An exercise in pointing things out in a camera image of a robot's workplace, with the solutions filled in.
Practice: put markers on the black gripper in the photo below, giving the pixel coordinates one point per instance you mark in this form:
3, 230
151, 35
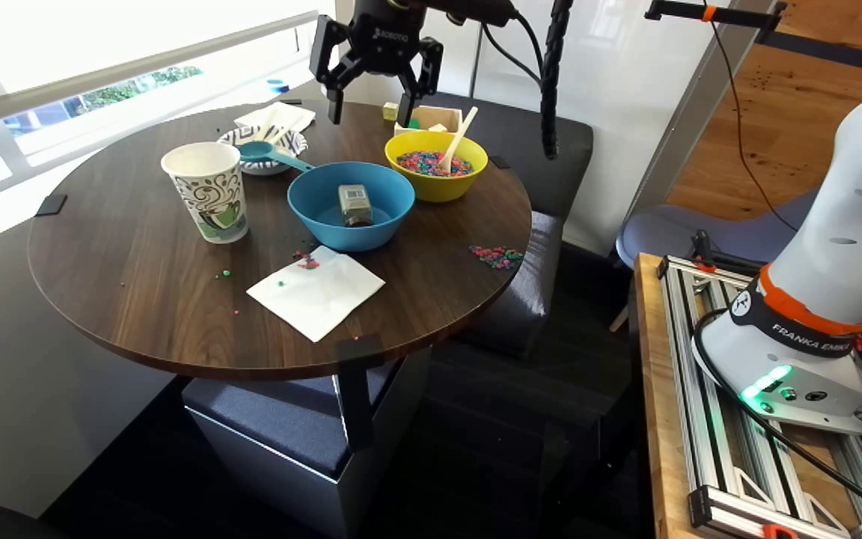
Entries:
383, 26

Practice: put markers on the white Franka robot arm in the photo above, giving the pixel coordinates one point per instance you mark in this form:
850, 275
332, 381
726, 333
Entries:
831, 258

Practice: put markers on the light wooden box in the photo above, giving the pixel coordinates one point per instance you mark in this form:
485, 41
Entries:
434, 118

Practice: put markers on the colourful candy in bowl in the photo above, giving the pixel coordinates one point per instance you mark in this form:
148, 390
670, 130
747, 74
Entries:
421, 164

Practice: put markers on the yellow bowl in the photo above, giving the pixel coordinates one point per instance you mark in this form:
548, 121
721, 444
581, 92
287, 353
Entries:
434, 191

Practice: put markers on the small patterned bowl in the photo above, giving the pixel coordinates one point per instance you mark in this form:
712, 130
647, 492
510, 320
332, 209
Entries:
260, 169

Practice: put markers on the blue bowl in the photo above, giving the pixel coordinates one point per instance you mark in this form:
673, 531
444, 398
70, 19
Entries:
311, 213

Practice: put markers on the cream spoon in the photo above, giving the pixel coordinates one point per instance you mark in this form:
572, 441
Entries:
458, 137

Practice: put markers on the folded white napkin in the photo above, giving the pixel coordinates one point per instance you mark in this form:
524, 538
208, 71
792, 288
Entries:
275, 121

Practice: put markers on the teal plastic scoop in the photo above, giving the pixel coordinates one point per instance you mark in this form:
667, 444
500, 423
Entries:
263, 154

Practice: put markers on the dark grey sofa chair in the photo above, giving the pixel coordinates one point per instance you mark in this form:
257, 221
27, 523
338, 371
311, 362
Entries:
540, 169

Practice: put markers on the red candy on napkin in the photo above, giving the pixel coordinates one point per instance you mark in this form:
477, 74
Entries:
307, 261

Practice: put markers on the printed paper cup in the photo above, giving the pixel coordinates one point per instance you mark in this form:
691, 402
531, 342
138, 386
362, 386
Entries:
210, 197

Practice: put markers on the scattered colourful candy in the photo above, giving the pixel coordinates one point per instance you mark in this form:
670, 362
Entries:
495, 255

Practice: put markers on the flat white paper napkin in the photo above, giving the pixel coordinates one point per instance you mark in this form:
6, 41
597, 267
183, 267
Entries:
314, 294

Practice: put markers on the dark grey ottoman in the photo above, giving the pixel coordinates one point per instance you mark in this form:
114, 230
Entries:
524, 300

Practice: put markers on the black table leg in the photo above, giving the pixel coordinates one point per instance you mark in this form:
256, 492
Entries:
355, 408

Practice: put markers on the blue grey round stool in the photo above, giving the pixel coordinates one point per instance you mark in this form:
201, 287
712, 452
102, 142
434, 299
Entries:
690, 234

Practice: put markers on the black table edge clip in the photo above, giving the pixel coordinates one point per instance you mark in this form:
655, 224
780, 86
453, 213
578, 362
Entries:
51, 205

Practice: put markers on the wooden workbench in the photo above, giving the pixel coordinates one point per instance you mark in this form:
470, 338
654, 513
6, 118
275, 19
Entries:
655, 420

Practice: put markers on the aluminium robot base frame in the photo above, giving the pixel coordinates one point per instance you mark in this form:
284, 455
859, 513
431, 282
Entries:
730, 452

